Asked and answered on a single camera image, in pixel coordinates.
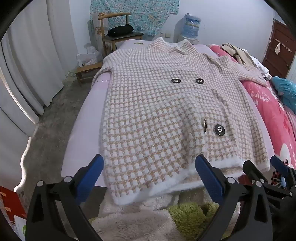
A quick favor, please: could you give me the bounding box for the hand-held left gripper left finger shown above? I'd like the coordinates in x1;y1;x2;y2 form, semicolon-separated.
25;153;104;241

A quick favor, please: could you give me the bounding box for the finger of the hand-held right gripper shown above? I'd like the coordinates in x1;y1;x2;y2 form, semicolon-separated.
270;155;296;197
242;160;272;193

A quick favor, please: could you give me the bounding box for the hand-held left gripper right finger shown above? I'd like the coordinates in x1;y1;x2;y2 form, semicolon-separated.
195;154;274;241

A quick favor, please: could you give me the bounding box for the beige white houndstooth coat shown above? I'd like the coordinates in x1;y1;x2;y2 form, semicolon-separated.
94;37;274;205

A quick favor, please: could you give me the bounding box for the beige clothes pile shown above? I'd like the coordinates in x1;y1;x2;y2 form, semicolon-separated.
220;42;252;65

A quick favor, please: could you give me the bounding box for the fluffy white green garment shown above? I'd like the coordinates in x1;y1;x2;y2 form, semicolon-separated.
89;185;238;241

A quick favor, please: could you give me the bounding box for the pink floral blanket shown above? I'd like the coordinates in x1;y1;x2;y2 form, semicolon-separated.
208;44;296;188

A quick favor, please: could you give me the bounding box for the teal patterned cloth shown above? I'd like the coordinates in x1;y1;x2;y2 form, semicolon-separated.
270;76;296;114

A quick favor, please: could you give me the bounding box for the red box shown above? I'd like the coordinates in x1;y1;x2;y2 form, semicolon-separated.
0;185;27;219

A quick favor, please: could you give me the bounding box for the white cloth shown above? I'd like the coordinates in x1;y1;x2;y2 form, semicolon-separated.
250;56;271;75

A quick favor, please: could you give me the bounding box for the brown wooden door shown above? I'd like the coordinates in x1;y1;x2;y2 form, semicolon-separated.
262;19;296;79

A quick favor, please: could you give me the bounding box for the small wooden stool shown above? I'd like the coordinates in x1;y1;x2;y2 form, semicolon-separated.
75;62;103;87

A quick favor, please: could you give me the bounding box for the clear plastic bag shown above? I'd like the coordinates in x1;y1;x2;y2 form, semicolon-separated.
76;44;103;67

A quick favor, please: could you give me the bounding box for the white curtain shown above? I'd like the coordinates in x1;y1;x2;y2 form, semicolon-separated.
0;0;79;139

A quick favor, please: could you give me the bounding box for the white water dispenser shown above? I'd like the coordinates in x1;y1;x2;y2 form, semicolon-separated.
178;35;200;45

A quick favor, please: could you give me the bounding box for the wooden chair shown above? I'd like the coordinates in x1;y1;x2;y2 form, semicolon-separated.
97;13;144;57

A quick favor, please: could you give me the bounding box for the black bag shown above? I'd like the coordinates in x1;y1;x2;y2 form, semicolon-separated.
107;24;134;37

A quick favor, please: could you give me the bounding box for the blue water bottle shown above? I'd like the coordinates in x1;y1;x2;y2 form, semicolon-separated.
184;14;203;40

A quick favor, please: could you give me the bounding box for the teal floral wall cloth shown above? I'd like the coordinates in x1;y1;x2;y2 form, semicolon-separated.
90;0;180;36

